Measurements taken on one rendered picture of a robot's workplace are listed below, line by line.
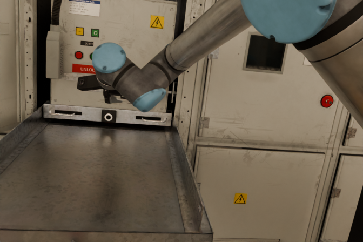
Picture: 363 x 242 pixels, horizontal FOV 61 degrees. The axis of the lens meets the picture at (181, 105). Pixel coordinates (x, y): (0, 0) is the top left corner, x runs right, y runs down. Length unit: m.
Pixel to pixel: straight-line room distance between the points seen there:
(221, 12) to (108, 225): 0.53
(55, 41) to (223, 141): 0.80
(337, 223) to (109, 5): 1.50
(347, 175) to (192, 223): 1.09
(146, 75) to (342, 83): 0.55
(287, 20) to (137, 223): 0.56
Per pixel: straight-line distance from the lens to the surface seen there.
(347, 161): 1.70
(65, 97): 1.40
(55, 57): 1.26
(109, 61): 0.86
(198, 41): 0.75
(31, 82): 1.38
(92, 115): 1.38
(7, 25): 1.32
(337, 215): 1.82
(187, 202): 0.86
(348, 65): 0.41
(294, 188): 1.63
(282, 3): 0.38
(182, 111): 1.34
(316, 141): 1.57
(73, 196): 0.87
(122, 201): 0.85
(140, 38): 1.33
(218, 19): 0.68
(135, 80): 0.85
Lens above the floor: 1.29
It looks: 14 degrees down
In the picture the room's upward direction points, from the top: 7 degrees clockwise
